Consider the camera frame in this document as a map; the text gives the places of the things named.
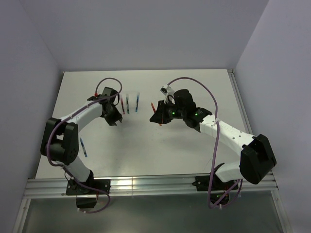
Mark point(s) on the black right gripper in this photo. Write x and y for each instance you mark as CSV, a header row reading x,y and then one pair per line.
x,y
160,116

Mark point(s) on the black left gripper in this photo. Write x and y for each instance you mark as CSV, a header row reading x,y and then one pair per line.
x,y
117,116

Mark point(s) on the magenta pen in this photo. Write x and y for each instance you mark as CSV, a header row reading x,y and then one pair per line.
x,y
122,105

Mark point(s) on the green capped pen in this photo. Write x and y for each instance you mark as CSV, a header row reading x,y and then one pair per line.
x,y
127,104

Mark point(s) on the light blue pen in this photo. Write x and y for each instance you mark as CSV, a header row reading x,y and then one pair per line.
x,y
137,102

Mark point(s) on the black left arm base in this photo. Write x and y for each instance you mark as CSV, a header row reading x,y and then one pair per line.
x,y
87,194

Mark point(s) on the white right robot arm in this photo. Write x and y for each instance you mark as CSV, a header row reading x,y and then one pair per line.
x,y
256,157

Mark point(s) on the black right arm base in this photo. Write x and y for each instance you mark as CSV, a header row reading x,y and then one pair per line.
x,y
218,188

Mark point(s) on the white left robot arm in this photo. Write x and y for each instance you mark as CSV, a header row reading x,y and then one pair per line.
x,y
60,142

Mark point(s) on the dark blue capped pen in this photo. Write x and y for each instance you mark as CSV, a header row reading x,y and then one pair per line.
x,y
83,147

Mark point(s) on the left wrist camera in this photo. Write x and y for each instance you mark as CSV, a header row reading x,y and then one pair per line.
x,y
97,96

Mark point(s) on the aluminium side rail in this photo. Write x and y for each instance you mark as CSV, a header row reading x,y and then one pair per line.
x,y
246,125

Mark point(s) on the aluminium front rail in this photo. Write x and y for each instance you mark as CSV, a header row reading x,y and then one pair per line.
x,y
120,186

